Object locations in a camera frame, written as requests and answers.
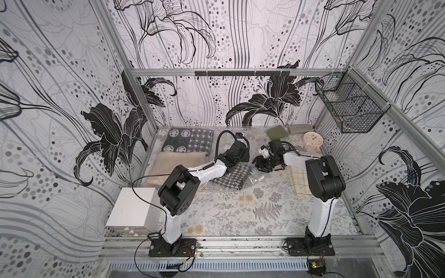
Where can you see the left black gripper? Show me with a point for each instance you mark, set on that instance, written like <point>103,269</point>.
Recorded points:
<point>241,149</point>

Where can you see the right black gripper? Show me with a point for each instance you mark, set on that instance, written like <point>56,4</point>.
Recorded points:
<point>262,163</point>

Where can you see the clear plastic vacuum bag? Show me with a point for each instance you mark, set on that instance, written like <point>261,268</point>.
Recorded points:
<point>289,149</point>

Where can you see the black white houndstooth scarf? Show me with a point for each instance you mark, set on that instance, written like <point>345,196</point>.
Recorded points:
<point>235,180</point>

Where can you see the green scarf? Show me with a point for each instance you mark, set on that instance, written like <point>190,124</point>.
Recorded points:
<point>277,133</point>

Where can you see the cream checked scarf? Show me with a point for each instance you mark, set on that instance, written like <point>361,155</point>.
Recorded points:
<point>298,181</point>

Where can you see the black patterned cloth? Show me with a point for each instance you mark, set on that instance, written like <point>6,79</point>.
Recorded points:
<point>186,140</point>

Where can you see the beige fluffy cloth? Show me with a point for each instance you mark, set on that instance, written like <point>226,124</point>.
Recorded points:
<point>165,163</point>

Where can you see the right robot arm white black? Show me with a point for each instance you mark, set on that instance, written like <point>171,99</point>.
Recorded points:
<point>325,182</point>

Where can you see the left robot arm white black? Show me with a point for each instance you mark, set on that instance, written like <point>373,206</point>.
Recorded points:
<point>178,191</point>

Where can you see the pink round clock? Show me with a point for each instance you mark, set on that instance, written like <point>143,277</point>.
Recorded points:
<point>313,140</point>

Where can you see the small green circuit board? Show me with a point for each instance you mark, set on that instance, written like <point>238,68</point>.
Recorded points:
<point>316,268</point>

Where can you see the white box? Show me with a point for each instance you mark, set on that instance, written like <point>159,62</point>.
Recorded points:
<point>136,212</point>

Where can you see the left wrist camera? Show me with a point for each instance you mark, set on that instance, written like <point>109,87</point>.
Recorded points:
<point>239,136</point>

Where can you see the black wall bar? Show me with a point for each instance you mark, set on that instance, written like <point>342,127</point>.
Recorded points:
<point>242,73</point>

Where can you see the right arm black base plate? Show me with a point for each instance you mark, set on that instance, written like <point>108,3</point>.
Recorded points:
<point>299,246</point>

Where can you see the black wire basket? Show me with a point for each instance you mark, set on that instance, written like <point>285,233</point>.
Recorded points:
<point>350,101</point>

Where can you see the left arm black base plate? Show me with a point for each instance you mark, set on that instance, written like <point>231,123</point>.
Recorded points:
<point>183,247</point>

